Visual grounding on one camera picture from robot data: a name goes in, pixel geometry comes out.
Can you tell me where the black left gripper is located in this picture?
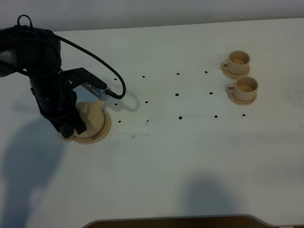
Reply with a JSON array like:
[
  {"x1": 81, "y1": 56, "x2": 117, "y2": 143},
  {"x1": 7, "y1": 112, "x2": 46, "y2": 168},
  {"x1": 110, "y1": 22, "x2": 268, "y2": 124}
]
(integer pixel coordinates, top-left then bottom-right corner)
[{"x1": 30, "y1": 68, "x2": 107, "y2": 137}]

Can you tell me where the beige ceramic teapot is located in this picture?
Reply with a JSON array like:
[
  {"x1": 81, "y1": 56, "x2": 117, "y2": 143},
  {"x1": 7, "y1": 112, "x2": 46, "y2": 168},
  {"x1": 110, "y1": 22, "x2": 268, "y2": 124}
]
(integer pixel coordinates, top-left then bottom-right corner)
[{"x1": 60, "y1": 100, "x2": 105, "y2": 141}]

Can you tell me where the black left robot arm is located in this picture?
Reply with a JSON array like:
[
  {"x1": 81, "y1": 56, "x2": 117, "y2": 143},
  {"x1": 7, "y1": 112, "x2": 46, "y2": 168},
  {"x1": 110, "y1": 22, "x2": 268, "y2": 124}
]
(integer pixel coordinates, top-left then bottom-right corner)
[{"x1": 0, "y1": 26, "x2": 106, "y2": 138}]

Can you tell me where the beige teapot saucer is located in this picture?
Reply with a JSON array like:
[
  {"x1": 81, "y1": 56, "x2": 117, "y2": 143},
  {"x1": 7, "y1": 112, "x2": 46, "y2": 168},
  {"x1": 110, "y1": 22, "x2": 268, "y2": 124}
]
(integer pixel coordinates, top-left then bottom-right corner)
[{"x1": 68, "y1": 110, "x2": 111, "y2": 144}]

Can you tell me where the near beige cup saucer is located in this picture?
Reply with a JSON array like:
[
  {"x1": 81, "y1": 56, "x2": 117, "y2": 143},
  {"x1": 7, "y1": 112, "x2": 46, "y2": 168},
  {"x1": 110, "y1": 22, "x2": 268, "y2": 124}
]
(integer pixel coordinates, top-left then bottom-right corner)
[{"x1": 227, "y1": 93, "x2": 257, "y2": 106}]

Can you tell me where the beige cup saucer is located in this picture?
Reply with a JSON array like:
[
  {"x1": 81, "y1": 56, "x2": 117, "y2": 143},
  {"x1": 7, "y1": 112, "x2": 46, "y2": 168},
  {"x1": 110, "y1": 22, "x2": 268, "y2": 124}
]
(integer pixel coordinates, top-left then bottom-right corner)
[
  {"x1": 222, "y1": 67, "x2": 250, "y2": 80},
  {"x1": 227, "y1": 93, "x2": 257, "y2": 106}
]

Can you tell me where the far beige cup saucer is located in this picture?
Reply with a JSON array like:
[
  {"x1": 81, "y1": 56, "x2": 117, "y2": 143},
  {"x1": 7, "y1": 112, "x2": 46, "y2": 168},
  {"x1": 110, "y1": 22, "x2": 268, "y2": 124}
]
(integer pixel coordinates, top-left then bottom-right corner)
[{"x1": 222, "y1": 67, "x2": 250, "y2": 80}]

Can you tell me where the near beige teacup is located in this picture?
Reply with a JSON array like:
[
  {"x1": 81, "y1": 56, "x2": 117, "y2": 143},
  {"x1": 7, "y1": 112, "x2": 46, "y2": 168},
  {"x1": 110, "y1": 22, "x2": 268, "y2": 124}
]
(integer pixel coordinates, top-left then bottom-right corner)
[{"x1": 225, "y1": 76, "x2": 258, "y2": 102}]

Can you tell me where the beige teacup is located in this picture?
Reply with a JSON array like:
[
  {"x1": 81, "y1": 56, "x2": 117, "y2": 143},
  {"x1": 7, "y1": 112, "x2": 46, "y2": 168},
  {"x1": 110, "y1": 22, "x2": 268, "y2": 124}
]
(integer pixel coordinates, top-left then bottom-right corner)
[
  {"x1": 220, "y1": 50, "x2": 250, "y2": 75},
  {"x1": 225, "y1": 76, "x2": 258, "y2": 102}
]

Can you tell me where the far beige teacup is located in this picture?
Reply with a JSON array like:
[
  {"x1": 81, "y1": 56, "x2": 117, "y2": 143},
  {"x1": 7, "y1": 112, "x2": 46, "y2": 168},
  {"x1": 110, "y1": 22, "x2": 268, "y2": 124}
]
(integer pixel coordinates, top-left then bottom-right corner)
[{"x1": 220, "y1": 50, "x2": 250, "y2": 75}]

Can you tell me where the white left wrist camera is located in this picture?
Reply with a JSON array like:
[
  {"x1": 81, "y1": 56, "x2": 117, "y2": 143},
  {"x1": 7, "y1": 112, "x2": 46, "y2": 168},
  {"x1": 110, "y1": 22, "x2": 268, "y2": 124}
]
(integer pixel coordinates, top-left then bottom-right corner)
[{"x1": 81, "y1": 82, "x2": 110, "y2": 100}]

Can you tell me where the black braided camera cable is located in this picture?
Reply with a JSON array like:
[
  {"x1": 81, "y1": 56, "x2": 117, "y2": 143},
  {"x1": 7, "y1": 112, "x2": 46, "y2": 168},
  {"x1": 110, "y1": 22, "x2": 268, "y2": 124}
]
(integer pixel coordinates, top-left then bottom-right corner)
[{"x1": 0, "y1": 14, "x2": 126, "y2": 100}]

